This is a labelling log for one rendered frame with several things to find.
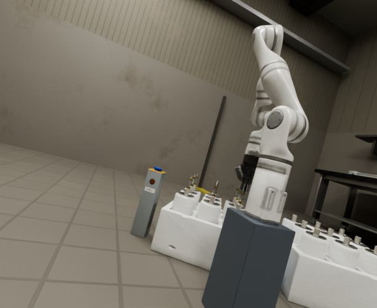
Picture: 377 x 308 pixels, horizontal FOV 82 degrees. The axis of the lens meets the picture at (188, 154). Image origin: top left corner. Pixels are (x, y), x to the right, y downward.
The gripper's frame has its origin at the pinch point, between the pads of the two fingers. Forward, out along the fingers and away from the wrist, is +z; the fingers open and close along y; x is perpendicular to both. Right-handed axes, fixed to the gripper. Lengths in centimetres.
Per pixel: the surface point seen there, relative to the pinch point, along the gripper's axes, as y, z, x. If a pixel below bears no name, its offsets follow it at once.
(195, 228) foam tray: 16.5, 21.0, 4.0
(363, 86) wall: -248, -210, -264
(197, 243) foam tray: 14.2, 26.6, 4.5
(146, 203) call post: 39.3, 19.6, -9.7
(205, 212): 13.8, 14.6, 1.4
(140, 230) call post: 39, 33, -10
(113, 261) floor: 43, 36, 16
